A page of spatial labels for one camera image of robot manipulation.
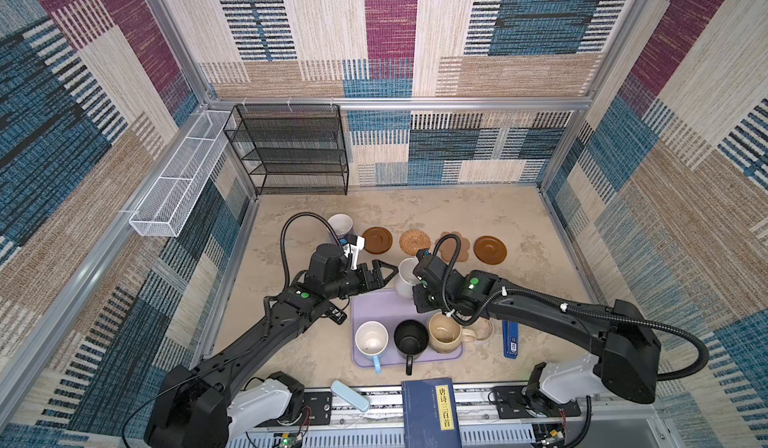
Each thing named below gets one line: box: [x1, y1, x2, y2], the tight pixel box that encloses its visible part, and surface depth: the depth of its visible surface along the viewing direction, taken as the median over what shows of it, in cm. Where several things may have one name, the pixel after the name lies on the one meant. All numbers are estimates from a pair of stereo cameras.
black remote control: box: [327, 306, 347, 325], surface depth 87 cm
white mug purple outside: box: [328, 213, 354, 239], surface depth 103 cm
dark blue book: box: [401, 377, 463, 448], surface depth 73 cm
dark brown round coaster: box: [473, 235, 508, 265], surface depth 104 cm
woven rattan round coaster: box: [399, 229, 432, 256], surface depth 107 cm
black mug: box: [393, 319, 430, 376], surface depth 78 cm
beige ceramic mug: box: [427, 312, 476, 354], surface depth 79 cm
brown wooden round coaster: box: [362, 227, 393, 255], surface depth 107 cm
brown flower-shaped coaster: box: [435, 231, 470, 263], surface depth 104 cm
